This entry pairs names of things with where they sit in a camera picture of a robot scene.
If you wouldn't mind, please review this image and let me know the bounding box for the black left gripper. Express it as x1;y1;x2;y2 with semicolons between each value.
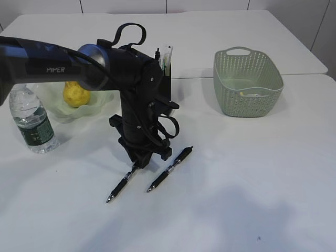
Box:
109;114;173;169

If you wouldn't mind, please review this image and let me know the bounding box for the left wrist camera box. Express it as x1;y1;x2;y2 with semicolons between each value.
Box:
154;94;180;116

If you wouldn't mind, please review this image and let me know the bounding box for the clear plastic water bottle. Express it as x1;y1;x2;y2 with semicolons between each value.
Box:
9;84;59;154

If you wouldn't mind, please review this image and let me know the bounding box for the black square pen holder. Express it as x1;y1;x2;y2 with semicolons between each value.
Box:
159;74;171;100

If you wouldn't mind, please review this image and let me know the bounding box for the clear plastic ruler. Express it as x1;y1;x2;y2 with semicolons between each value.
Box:
160;45;173;76

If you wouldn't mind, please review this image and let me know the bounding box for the grey-green woven plastic basket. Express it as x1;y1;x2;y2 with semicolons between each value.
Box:
213;47;284;118

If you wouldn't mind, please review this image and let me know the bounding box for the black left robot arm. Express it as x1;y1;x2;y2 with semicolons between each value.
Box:
1;36;178;168

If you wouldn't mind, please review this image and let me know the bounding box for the black gel pen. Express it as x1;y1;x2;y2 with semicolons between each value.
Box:
106;163;139;204
146;146;193;193

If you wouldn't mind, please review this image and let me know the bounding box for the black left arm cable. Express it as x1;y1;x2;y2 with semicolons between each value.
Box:
0;23;181;148

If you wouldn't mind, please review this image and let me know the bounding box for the yellow packaging paper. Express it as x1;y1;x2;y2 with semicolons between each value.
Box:
239;89;269;97

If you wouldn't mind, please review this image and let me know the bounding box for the yellow pear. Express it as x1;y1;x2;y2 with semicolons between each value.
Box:
62;81;91;108

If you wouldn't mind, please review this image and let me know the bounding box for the pale green glass plate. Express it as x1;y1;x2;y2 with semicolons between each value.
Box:
27;81;115;119

